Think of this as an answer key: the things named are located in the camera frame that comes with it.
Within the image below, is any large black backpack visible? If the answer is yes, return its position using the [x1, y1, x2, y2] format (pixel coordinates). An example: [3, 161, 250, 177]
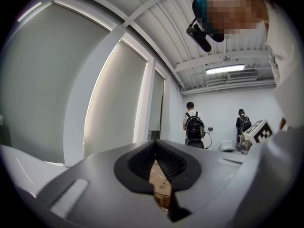
[185, 111, 206, 150]

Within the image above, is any narrow grey roller blind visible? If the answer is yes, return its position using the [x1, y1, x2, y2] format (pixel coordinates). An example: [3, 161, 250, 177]
[148, 70, 165, 132]

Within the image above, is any black head-worn camera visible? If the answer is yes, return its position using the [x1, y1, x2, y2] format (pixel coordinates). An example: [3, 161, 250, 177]
[186, 18, 212, 53]

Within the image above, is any medium grey roller blind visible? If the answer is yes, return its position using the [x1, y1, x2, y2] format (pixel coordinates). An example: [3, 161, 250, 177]
[83, 39, 148, 160]

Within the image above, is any teal headband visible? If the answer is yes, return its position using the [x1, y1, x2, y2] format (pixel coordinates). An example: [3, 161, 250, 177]
[191, 0, 225, 43]

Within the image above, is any long ceiling lamp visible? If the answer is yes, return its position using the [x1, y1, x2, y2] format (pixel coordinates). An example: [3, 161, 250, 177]
[205, 64, 246, 76]

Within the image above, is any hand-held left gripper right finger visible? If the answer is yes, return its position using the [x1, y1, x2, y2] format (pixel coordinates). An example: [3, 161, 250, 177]
[155, 124, 304, 228]

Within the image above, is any white ceiling air conditioner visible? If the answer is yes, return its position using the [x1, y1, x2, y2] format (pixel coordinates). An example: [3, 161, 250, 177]
[226, 70, 259, 81]

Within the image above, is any small white appliance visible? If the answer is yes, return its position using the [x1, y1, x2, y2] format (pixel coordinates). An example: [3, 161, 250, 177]
[220, 139, 234, 151]

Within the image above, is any brown cardboard box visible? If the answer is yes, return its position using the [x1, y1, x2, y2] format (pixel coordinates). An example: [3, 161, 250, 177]
[148, 159, 173, 210]

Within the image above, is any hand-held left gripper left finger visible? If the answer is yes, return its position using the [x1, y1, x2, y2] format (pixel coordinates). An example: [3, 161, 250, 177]
[35, 139, 172, 228]

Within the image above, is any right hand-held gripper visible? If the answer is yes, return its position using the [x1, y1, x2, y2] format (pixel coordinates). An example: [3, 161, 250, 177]
[238, 118, 274, 154]

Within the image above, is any large grey roller blind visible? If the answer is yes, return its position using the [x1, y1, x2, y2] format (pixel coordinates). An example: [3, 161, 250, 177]
[0, 2, 110, 164]

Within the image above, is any small black backpack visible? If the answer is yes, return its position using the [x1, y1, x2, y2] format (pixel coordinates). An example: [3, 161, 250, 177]
[239, 116, 252, 134]

